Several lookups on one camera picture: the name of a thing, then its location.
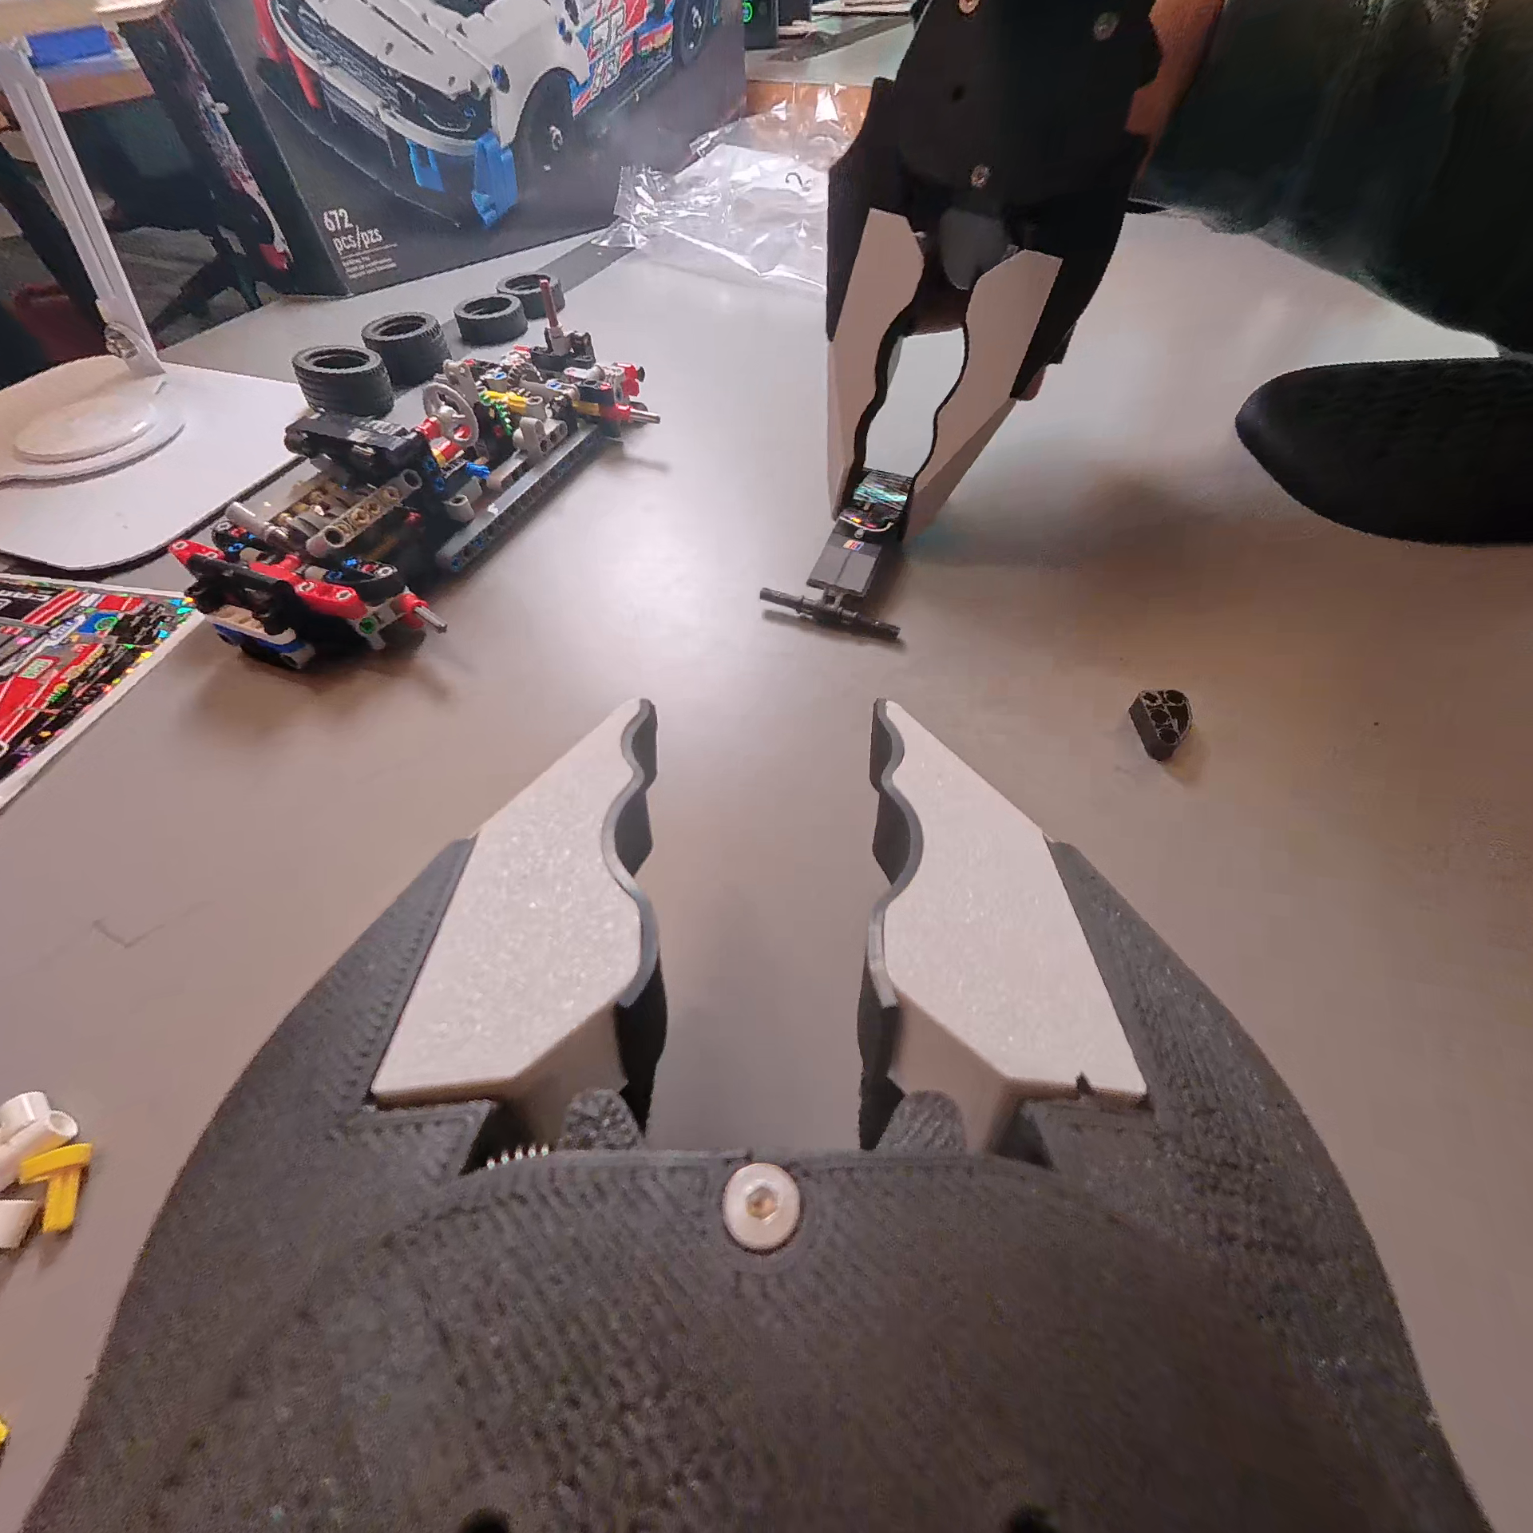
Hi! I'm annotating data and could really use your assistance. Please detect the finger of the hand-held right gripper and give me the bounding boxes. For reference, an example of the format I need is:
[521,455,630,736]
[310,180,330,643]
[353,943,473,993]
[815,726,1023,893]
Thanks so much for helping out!
[902,250,1065,540]
[825,205,930,519]

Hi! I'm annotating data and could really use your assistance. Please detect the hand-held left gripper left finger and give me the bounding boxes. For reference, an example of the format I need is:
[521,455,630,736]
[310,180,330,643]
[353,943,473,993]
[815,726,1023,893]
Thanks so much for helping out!
[370,699,664,1146]

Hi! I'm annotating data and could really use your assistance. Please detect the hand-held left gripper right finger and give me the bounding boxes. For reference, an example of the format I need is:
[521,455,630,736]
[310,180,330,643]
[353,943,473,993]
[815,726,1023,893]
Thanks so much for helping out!
[856,699,1152,1154]

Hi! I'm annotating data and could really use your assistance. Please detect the black curved lego panel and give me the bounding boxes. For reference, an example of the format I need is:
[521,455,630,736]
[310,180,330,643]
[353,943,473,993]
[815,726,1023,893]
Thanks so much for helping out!
[806,467,922,606]

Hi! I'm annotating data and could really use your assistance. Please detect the lego car chassis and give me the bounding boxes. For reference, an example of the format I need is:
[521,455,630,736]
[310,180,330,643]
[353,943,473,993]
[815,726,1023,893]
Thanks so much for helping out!
[169,275,662,668]

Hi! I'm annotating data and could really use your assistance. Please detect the person's right forearm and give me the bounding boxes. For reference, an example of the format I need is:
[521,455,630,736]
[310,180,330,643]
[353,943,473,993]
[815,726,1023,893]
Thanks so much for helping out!
[1139,0,1533,356]

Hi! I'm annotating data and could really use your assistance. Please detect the black lego connector block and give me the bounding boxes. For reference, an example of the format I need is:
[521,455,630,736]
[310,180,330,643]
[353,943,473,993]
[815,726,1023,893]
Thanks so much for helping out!
[1129,689,1197,763]

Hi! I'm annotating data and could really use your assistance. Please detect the lego set box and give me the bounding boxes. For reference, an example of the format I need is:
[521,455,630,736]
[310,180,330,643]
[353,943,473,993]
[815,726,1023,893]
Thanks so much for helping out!
[121,0,753,302]

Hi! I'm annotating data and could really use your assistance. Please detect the person's right hand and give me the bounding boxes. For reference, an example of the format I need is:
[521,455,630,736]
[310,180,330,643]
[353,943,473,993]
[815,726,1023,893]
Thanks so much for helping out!
[1129,0,1214,151]

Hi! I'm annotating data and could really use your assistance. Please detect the clear plastic bag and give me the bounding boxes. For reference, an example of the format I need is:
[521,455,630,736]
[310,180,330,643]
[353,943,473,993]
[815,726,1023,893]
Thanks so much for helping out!
[593,78,899,289]

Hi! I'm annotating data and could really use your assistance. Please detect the pile of yellow white pieces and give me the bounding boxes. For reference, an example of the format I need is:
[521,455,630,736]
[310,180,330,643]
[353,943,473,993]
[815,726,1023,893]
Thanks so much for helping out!
[0,1090,95,1255]

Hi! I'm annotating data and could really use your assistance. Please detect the colourful sticker sheet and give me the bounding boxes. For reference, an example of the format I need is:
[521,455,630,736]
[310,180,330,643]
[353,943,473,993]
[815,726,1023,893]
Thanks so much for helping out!
[0,573,204,813]

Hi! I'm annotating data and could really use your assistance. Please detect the white book stand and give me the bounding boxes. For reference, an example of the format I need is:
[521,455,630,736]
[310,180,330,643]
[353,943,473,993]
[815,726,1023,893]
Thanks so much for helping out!
[0,0,310,575]

